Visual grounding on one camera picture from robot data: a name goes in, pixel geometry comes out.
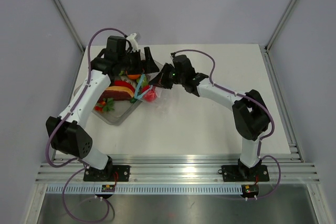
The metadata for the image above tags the red chili pepper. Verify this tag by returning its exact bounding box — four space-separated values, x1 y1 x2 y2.
113 80 135 93

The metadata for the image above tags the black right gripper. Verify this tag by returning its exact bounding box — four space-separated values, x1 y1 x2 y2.
150 63 185 90

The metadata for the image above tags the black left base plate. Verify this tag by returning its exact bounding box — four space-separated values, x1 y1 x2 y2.
83 165 131 182

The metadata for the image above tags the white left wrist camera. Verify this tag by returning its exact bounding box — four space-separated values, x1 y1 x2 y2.
126 33 140 51

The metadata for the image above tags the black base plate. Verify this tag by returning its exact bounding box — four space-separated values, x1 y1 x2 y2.
83 165 131 182
218 165 270 182

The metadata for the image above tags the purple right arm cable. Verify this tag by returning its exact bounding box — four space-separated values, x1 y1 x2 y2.
170 49 283 200

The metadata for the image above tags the red apple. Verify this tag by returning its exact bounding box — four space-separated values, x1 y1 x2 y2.
142 88 157 102

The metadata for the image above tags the clear plastic food bin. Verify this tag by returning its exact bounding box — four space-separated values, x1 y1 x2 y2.
73 50 163 126

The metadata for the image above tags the aluminium frame post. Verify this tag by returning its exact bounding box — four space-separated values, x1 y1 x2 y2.
265 0 299 53
51 0 85 55

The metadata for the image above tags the orange fruit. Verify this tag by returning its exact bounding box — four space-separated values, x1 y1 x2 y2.
127 74 141 80

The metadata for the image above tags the aluminium mounting rail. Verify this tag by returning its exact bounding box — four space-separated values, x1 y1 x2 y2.
35 153 320 185

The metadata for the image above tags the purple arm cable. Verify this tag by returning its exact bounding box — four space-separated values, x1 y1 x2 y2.
170 49 283 200
45 27 125 222

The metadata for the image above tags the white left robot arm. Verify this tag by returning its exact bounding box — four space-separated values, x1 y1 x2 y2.
46 33 159 181

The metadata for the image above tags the right aluminium frame post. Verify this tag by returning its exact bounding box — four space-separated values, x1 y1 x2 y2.
265 0 299 53

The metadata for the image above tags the raw steak slice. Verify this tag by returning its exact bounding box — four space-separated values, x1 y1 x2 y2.
101 86 134 101

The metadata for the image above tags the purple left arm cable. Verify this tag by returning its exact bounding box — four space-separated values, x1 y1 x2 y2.
45 27 125 222

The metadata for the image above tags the left aluminium frame post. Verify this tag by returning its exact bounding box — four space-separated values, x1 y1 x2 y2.
51 0 85 55

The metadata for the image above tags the white slotted cable duct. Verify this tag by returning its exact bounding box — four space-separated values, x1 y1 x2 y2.
46 184 242 195

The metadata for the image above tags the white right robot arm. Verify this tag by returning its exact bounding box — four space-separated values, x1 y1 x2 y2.
149 55 274 180

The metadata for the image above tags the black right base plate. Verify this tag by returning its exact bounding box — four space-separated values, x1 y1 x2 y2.
218 165 270 182

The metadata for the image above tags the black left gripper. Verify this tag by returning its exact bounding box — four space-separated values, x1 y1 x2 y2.
118 47 159 75

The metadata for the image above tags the green cucumber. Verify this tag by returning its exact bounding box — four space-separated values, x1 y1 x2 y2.
130 98 138 104

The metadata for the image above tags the clear zip top bag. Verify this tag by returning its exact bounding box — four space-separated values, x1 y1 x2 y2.
134 74 170 112

